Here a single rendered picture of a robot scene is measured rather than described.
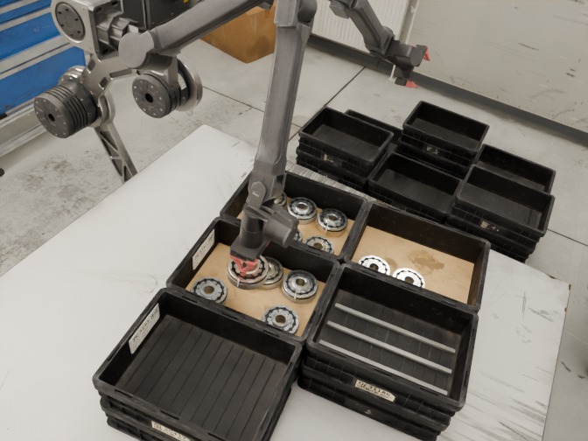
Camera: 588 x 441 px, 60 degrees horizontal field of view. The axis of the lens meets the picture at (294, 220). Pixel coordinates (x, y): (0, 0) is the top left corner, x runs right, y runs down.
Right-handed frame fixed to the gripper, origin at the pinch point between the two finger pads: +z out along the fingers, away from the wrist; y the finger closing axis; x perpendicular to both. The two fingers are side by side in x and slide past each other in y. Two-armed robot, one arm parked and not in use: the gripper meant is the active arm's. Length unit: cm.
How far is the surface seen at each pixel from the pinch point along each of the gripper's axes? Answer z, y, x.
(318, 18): 83, 316, 82
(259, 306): 20.5, 3.0, -4.3
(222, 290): 18.1, 1.2, 6.5
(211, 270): 21.6, 8.2, 13.8
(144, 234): 37, 21, 46
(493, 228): 51, 109, -73
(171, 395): 20.6, -30.1, 3.7
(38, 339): 36, -27, 49
